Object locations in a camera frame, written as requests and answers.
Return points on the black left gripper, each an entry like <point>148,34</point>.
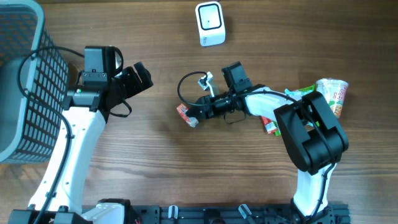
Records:
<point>136,86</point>

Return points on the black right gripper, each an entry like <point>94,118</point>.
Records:
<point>204,114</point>

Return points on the small red white packet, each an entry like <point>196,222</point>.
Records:
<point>182,110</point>

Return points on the green snack bag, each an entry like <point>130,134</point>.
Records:
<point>307,90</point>

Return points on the instant noodle cup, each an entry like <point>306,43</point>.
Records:
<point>334,91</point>

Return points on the red stick sachet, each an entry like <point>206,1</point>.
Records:
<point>269,125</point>

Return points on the white teal tissue pack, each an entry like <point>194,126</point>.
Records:
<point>294,92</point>

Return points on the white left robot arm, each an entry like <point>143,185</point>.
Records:
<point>103,84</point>

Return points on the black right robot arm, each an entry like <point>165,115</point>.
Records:
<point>312,135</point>

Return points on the white barcode scanner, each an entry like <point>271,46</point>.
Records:
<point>210,22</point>

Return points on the grey plastic mesh basket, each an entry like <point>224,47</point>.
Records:
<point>34,79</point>

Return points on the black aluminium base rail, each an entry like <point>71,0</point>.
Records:
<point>154,214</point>

